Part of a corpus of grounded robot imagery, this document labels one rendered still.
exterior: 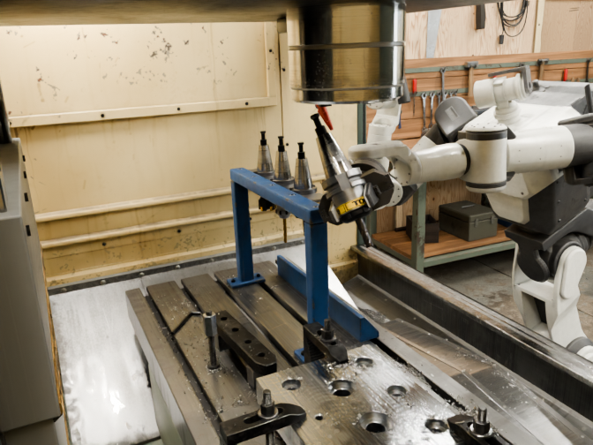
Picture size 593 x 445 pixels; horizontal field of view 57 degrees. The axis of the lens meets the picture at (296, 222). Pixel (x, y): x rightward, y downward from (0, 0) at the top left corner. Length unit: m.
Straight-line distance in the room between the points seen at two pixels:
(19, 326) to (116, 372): 1.13
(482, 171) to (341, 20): 0.54
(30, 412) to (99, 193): 1.26
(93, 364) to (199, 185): 0.62
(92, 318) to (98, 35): 0.80
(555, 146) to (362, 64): 0.62
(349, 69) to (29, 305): 0.45
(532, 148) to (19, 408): 1.01
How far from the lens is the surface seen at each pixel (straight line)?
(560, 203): 1.48
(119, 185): 1.74
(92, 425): 1.52
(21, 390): 0.51
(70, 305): 1.77
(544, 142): 1.23
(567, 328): 1.78
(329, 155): 0.82
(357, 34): 0.71
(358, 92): 0.72
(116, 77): 1.70
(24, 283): 0.47
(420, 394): 0.94
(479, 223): 3.89
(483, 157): 1.14
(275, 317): 1.37
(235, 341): 1.15
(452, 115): 1.59
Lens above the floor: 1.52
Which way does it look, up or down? 18 degrees down
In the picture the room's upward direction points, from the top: 2 degrees counter-clockwise
